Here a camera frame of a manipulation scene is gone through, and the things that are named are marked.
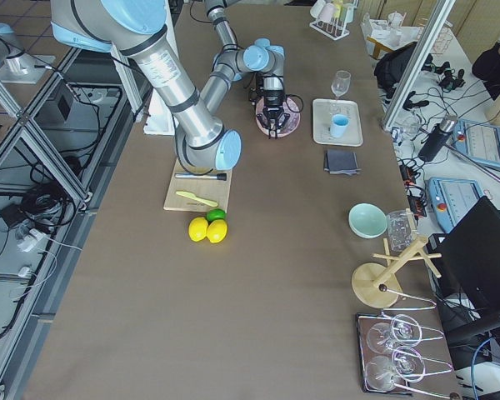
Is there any grey folded cloth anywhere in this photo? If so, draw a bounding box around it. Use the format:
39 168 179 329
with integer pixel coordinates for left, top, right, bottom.
323 148 360 176

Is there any green bowl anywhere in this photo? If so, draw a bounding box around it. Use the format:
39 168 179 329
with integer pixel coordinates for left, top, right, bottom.
348 203 388 238

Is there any wooden cutting board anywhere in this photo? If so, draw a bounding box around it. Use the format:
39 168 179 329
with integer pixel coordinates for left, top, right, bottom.
163 160 233 213

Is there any whole lemon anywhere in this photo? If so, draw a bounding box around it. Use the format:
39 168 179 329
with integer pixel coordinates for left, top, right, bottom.
187 217 209 242
206 219 228 243

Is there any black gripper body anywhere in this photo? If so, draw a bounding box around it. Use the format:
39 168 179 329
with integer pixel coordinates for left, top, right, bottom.
249 88 291 125

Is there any wooden mug tree stand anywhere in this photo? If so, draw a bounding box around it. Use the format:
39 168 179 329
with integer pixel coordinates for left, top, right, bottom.
351 208 442 309

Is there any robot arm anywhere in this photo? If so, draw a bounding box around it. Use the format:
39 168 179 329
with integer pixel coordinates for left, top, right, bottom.
201 1 286 113
51 1 291 170

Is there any clear wine glass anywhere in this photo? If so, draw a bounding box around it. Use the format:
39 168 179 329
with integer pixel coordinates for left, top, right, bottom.
328 70 351 115

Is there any upper whole lemon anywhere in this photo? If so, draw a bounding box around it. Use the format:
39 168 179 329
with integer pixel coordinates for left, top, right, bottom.
187 217 209 242

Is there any steel muddler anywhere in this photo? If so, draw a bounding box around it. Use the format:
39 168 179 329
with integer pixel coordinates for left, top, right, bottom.
174 172 228 181

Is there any white wire cup rack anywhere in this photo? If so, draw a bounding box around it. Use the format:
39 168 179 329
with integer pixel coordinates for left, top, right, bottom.
309 0 358 41

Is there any blue teach pendant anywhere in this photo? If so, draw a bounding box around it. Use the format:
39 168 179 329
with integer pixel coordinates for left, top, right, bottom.
427 177 483 233
452 119 500 170

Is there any black monitor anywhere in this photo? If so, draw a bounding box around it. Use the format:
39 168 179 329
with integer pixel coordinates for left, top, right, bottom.
435 195 500 312

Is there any yellow plastic knife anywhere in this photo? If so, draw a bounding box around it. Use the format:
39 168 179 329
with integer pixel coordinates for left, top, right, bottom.
175 190 218 208

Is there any light blue cup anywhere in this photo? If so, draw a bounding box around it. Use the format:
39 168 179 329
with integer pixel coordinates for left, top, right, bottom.
329 113 349 138

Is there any lower whole lemon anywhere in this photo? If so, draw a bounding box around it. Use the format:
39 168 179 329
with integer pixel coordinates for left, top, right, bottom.
206 219 228 243

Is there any aluminium frame post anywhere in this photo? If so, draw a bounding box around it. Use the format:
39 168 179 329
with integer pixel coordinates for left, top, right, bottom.
381 0 455 133

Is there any black thermos bottle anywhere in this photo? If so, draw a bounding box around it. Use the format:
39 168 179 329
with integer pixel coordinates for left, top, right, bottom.
418 114 458 163

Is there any green lime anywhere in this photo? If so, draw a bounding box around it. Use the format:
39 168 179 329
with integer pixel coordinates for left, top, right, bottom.
206 208 226 223

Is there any person in dark clothes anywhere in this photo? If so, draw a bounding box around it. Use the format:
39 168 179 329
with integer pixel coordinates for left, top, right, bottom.
472 42 500 99

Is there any cream rabbit tray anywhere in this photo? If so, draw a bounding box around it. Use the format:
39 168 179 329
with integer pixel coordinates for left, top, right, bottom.
312 98 363 147

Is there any pile of clear ice cubes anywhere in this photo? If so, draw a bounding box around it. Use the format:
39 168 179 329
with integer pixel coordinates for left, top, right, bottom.
282 98 300 134

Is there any glass jar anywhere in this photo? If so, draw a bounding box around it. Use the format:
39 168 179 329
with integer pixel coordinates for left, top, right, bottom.
387 209 414 252

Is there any black tray with glasses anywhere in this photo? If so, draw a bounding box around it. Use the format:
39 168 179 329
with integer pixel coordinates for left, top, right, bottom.
355 313 460 399

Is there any pink bowl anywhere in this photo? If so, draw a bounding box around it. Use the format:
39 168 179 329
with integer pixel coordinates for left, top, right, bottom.
255 97 301 138

